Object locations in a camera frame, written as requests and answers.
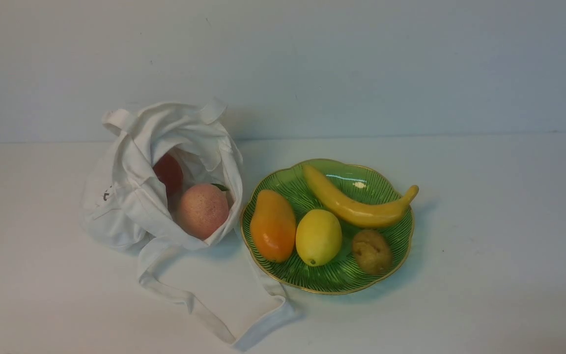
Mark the green glass leaf plate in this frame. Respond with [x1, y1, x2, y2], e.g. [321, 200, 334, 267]
[241, 158, 415, 295]

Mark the yellow lemon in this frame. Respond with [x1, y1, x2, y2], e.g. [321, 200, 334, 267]
[296, 209, 343, 267]

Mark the pink peach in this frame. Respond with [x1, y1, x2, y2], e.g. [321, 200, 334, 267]
[175, 183, 229, 240]

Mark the orange mango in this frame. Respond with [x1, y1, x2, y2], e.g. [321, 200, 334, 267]
[250, 190, 296, 264]

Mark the yellow banana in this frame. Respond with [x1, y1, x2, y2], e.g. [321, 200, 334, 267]
[300, 159, 420, 229]

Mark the red apple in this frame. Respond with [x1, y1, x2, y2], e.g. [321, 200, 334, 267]
[153, 153, 183, 199]

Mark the brown kiwi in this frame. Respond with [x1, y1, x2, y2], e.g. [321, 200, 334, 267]
[352, 230, 393, 276]

